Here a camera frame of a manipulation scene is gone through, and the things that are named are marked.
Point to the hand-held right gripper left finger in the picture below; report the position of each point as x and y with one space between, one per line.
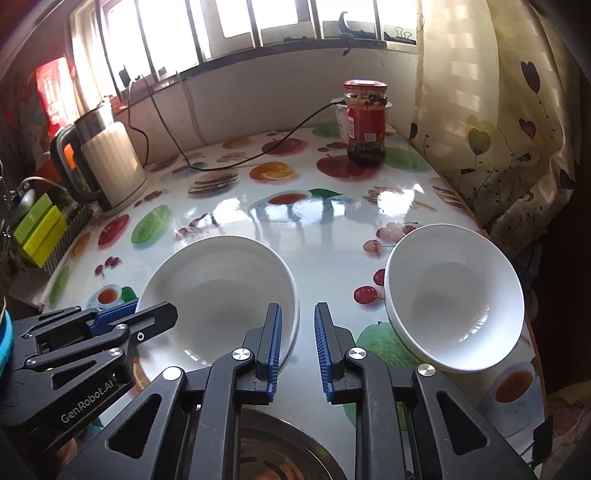
272 350

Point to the small white blue-striped bowl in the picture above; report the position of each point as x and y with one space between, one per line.
457 304

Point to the flat light green box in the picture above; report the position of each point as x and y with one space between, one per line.
32 217

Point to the red printed wall hanging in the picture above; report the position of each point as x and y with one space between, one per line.
55 97

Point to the barred window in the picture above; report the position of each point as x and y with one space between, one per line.
231 23

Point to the large white blue-striped bowl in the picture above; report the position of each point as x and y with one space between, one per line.
221 286

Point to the yellow-green box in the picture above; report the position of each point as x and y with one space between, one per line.
46 240

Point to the grey zigzag striped box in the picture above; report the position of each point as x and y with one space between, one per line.
71 240

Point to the red-lid sauce jar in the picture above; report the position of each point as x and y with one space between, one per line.
364 124

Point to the fruit printed table cover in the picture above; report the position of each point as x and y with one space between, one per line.
323 221

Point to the grey oval case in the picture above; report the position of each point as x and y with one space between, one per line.
27 198

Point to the cream ribbed electric kettle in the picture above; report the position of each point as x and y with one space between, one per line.
115 157

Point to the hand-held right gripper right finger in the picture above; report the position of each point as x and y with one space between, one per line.
323 350

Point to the heart printed curtain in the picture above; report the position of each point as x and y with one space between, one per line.
508 115

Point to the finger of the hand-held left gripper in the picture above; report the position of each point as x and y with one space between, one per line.
152 321
111 316

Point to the white plastic cup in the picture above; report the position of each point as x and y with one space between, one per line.
340 120

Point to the small black binder clip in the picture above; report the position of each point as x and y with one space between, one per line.
401 36

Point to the stainless steel bowl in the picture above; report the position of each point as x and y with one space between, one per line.
286 443

